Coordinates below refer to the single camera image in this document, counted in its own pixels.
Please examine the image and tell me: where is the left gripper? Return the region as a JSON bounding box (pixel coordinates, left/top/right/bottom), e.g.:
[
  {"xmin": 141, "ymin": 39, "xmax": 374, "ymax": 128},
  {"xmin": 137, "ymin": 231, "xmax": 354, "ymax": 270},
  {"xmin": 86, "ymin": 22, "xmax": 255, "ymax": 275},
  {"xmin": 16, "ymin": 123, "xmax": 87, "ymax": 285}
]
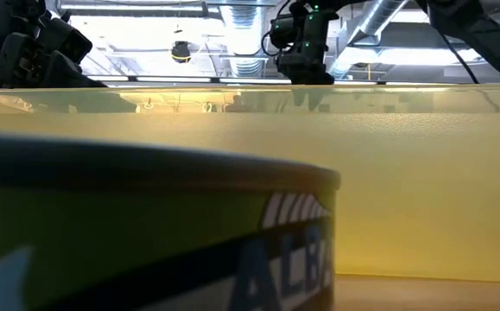
[{"xmin": 0, "ymin": 30, "xmax": 138, "ymax": 113}]

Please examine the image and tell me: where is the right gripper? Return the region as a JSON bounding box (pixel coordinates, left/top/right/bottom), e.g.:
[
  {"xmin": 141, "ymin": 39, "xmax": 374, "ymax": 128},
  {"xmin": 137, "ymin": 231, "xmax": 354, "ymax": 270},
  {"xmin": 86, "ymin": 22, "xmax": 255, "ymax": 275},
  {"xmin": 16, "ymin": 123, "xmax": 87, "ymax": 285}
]
[{"xmin": 277, "ymin": 49, "xmax": 336, "ymax": 86}]

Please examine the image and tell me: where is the black hanging ceiling lamp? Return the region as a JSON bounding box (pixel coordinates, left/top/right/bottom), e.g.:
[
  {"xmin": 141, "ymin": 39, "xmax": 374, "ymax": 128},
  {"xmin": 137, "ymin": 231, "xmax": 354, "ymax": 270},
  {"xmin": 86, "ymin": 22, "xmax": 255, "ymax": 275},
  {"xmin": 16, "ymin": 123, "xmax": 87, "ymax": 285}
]
[{"xmin": 170, "ymin": 40, "xmax": 193, "ymax": 65}]

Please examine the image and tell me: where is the green-labelled tuna can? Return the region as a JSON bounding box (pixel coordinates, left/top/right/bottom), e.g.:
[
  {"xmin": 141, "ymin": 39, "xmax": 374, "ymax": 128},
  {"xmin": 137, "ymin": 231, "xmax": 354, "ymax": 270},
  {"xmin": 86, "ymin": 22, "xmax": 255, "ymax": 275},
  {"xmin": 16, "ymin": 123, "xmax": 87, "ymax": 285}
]
[{"xmin": 0, "ymin": 132, "xmax": 342, "ymax": 311}]

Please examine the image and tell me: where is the yellow translucent plastic tray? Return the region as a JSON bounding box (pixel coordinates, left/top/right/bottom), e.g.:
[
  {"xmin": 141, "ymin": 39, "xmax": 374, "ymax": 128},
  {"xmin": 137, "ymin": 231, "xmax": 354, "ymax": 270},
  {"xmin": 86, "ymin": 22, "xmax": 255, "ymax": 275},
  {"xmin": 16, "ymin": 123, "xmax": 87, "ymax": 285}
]
[{"xmin": 0, "ymin": 84, "xmax": 500, "ymax": 284}]

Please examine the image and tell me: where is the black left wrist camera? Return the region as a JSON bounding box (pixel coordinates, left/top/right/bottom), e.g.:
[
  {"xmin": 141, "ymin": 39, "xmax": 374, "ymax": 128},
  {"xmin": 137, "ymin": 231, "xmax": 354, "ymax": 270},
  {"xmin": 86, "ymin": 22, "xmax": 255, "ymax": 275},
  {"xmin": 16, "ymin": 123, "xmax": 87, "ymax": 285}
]
[{"xmin": 37, "ymin": 16, "xmax": 94, "ymax": 66}]

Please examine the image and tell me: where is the silver ventilation duct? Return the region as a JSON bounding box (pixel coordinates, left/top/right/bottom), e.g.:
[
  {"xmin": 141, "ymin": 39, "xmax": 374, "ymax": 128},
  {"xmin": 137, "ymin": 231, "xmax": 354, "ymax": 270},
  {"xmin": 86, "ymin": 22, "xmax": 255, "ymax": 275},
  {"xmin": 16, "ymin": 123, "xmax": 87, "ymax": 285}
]
[
  {"xmin": 221, "ymin": 3, "xmax": 270, "ymax": 79},
  {"xmin": 329, "ymin": 0, "xmax": 410, "ymax": 79}
]

